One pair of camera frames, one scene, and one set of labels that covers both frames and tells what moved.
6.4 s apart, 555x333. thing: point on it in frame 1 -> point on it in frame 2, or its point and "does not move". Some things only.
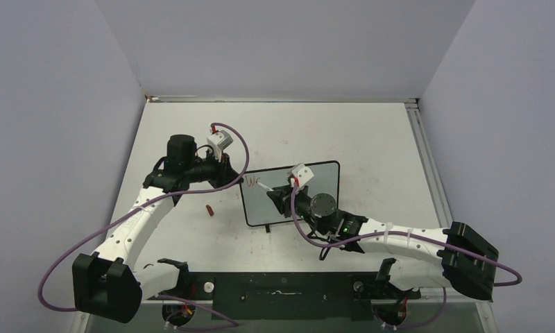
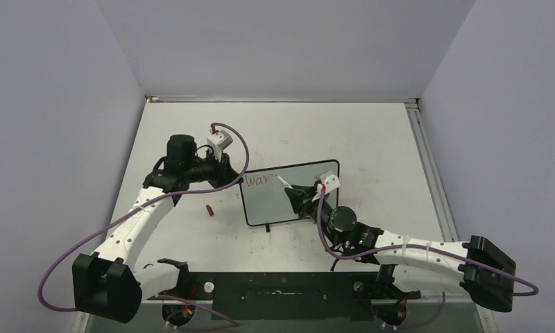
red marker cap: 209,210 does not move
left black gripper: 224,173 does not move
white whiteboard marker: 265,186 -> 285,182
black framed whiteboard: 260,207 does not move
